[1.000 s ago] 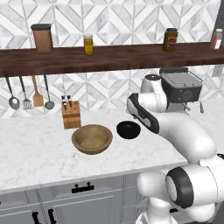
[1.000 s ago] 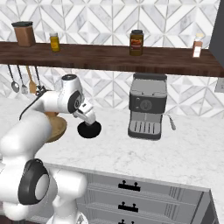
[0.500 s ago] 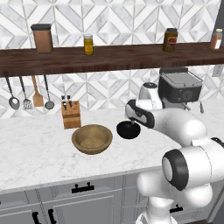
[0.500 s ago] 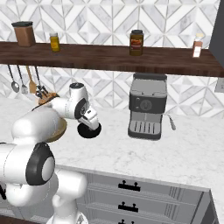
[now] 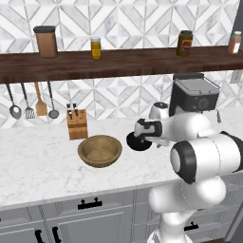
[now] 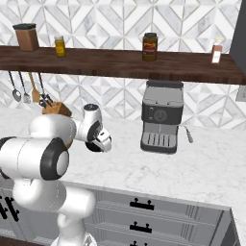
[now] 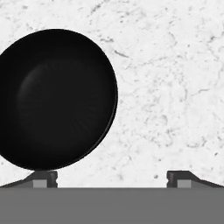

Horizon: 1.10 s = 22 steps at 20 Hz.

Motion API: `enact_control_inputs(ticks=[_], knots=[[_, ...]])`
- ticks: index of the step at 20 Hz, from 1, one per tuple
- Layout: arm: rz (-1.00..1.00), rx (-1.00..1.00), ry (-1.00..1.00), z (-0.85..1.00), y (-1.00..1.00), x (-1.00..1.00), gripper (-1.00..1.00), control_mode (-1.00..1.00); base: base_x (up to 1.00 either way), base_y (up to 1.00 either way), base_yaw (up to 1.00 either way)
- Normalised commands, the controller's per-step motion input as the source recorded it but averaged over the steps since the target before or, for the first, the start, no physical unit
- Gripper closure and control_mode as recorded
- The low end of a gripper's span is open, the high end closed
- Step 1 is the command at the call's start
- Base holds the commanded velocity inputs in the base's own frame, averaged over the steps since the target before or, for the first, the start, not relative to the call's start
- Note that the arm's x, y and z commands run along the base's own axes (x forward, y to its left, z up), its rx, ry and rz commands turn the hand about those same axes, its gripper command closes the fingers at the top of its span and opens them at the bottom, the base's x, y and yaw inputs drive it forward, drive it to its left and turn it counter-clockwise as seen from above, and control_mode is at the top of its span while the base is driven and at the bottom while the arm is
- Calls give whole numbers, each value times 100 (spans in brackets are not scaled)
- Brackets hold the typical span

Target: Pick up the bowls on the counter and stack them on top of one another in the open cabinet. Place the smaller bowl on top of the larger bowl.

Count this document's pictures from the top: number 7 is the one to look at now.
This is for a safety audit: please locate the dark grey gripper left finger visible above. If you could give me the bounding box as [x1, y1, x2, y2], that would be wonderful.
[0, 169, 59, 189]

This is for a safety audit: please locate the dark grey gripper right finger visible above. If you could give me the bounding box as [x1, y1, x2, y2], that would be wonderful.
[166, 170, 224, 189]

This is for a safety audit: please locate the black bowl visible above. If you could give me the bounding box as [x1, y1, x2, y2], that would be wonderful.
[0, 28, 119, 172]

